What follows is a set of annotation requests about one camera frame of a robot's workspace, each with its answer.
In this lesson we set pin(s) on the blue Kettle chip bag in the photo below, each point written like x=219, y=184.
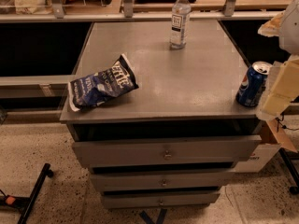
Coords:
x=98, y=88

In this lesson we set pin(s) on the cardboard box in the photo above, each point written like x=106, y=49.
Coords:
x=274, y=138

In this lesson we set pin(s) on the grey drawer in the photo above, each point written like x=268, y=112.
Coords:
x=159, y=199
x=162, y=180
x=142, y=152

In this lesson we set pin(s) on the black stand leg with wheel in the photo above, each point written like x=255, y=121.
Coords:
x=24, y=205

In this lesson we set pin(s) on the blue Pepsi soda can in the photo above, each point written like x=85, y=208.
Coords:
x=253, y=84

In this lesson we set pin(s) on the clear plastic water bottle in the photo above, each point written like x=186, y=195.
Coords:
x=179, y=24

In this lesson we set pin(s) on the black stand leg right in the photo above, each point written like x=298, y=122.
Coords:
x=288, y=158

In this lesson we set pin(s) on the top grey drawer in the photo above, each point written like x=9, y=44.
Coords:
x=142, y=152

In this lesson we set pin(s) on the middle grey drawer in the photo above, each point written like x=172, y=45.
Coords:
x=162, y=180

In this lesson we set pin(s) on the grey drawer cabinet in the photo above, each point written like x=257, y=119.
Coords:
x=188, y=92

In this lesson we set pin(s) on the grey metal shelf rail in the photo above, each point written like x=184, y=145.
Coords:
x=228, y=13

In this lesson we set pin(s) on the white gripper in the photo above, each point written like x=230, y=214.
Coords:
x=290, y=28

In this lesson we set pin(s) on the bottom grey drawer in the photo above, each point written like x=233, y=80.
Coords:
x=159, y=199

